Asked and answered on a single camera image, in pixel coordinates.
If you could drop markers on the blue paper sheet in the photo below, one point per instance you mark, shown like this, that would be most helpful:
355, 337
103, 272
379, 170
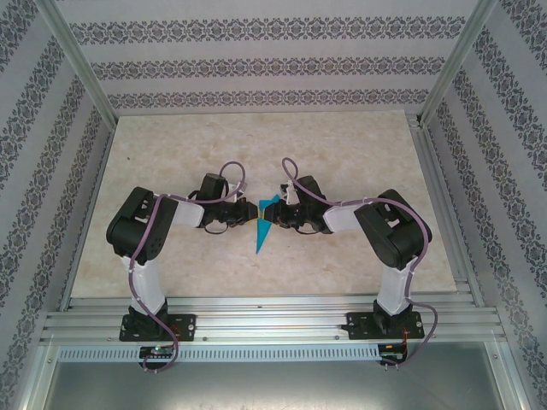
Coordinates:
261, 237

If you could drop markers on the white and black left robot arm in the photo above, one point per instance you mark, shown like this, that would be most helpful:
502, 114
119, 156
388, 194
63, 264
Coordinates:
147, 290

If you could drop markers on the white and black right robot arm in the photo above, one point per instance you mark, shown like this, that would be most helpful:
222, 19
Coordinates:
397, 290

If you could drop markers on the sheet metal tray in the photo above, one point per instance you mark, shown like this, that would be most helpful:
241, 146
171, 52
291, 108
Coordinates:
273, 388

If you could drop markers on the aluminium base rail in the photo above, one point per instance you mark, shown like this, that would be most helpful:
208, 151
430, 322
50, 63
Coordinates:
265, 318

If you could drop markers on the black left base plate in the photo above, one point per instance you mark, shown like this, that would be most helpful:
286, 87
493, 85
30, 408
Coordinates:
186, 326

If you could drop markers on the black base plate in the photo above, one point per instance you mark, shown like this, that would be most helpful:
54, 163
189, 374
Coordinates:
357, 326
186, 326

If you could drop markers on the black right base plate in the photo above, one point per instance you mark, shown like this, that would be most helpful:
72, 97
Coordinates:
357, 326

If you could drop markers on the aluminium side rail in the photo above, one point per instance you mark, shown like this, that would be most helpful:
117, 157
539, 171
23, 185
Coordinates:
445, 213
86, 218

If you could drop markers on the aluminium frame post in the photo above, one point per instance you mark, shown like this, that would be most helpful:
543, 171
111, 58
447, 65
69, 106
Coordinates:
77, 55
510, 376
38, 376
459, 55

